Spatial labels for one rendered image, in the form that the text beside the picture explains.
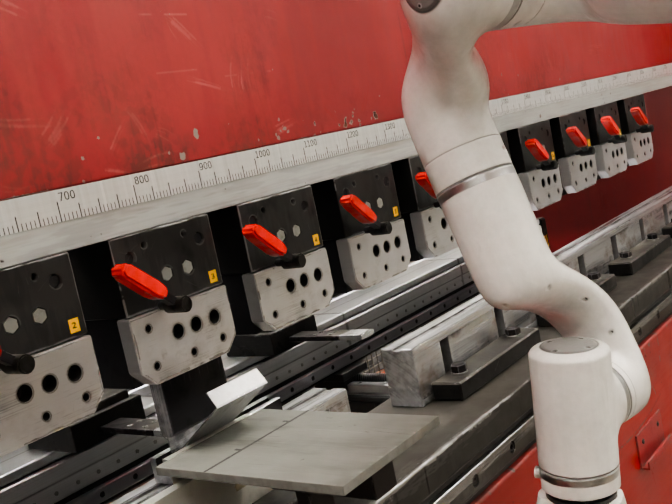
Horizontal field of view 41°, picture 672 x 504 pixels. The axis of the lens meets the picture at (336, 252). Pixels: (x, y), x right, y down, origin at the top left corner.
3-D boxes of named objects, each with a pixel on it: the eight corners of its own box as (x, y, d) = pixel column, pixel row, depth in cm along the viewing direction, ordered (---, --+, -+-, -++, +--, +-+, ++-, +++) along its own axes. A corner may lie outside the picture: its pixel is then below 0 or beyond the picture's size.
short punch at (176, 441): (177, 454, 103) (158, 375, 102) (165, 453, 104) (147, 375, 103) (236, 421, 111) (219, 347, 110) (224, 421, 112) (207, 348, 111)
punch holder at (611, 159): (607, 178, 205) (595, 106, 203) (571, 183, 210) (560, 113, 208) (629, 168, 217) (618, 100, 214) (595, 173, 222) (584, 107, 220)
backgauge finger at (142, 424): (154, 461, 106) (145, 421, 106) (28, 449, 122) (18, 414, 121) (224, 423, 116) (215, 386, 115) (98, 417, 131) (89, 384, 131)
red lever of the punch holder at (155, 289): (128, 259, 90) (195, 299, 97) (103, 262, 93) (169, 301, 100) (123, 275, 90) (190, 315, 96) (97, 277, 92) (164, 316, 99)
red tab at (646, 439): (650, 470, 177) (644, 436, 176) (640, 469, 178) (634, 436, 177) (672, 440, 189) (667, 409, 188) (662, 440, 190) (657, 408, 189)
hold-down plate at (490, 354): (463, 401, 139) (459, 383, 139) (433, 400, 143) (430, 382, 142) (542, 342, 163) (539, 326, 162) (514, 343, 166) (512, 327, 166)
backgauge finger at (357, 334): (348, 356, 137) (341, 324, 136) (226, 357, 153) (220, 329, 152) (390, 332, 146) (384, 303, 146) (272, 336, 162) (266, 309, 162)
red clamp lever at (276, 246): (258, 220, 106) (308, 257, 113) (233, 223, 109) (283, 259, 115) (254, 233, 105) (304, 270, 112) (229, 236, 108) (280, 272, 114)
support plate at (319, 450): (344, 496, 84) (342, 486, 83) (156, 475, 100) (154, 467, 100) (440, 424, 98) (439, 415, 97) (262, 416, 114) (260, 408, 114)
